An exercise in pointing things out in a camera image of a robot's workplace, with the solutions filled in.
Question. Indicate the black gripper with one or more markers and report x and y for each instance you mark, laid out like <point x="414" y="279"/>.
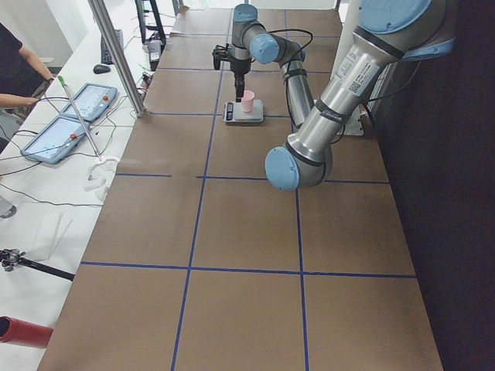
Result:
<point x="239" y="69"/>

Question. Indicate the pink plastic cup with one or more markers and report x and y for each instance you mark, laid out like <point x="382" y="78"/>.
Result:
<point x="247" y="101"/>

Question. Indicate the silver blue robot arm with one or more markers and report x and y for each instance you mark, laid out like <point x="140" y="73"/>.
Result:
<point x="386" y="32"/>

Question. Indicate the silver digital kitchen scale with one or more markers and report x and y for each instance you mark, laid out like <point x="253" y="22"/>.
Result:
<point x="233" y="114"/>

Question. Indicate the black keyboard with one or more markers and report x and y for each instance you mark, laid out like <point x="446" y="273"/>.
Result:
<point x="106" y="57"/>

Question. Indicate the black computer mouse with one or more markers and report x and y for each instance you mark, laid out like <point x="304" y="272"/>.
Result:
<point x="101" y="69"/>

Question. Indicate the far blue teach pendant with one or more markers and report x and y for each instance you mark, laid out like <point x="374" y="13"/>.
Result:
<point x="93" y="100"/>

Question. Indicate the blue teach pendant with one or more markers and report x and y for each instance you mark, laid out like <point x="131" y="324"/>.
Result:
<point x="93" y="100"/>
<point x="54" y="143"/>

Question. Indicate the thin metal reaching stick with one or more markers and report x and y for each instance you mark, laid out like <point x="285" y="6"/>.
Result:
<point x="80" y="118"/>

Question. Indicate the near blue teach pendant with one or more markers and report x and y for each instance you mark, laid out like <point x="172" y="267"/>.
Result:
<point x="54" y="143"/>

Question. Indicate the person in black shirt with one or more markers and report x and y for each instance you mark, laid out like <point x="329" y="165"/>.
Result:
<point x="24" y="76"/>

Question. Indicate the black tripod leg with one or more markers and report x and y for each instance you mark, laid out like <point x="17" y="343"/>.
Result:
<point x="12" y="258"/>

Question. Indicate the red cylinder bottle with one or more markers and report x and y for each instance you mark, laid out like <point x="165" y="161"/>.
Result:
<point x="19" y="332"/>

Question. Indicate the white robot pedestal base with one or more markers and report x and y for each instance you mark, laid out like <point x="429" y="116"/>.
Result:
<point x="348" y="11"/>

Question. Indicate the aluminium frame post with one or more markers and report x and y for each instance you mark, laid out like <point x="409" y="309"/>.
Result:
<point x="106" y="28"/>

